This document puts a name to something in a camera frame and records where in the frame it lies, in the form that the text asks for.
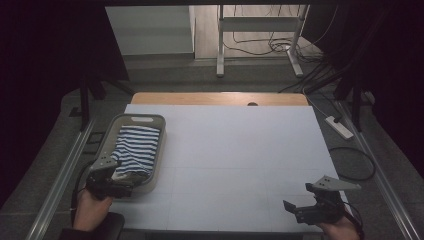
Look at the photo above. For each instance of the beige plastic basket grey rim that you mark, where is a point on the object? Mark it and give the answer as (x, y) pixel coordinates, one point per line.
(106, 140)

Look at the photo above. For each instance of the white cabinet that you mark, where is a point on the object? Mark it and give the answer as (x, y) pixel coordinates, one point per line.
(150, 31)

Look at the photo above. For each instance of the metal floor rail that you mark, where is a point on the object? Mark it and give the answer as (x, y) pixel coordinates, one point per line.
(56, 186)
(383, 186)

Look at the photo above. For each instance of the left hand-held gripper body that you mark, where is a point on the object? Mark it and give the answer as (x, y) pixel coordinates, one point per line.
(101, 176)

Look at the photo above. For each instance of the white power strip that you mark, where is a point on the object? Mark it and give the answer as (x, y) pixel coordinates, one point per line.
(339, 127)

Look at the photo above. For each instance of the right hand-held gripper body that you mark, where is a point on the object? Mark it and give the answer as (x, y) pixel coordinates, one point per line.
(325, 206)

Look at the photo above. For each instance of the white desk frame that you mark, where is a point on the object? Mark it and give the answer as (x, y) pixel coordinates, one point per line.
(220, 43)

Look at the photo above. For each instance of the person's right hand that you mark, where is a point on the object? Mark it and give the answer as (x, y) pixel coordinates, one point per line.
(340, 230)

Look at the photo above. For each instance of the person's left hand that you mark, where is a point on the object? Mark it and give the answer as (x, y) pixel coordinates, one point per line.
(88, 210)

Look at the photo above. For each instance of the black metal stand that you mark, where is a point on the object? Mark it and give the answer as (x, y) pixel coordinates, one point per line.
(356, 103)
(85, 103)

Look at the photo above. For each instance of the blue white striped garment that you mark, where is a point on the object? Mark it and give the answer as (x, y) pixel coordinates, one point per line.
(138, 146)

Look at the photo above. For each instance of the white table cover sheet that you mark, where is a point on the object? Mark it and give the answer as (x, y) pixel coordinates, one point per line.
(240, 150)

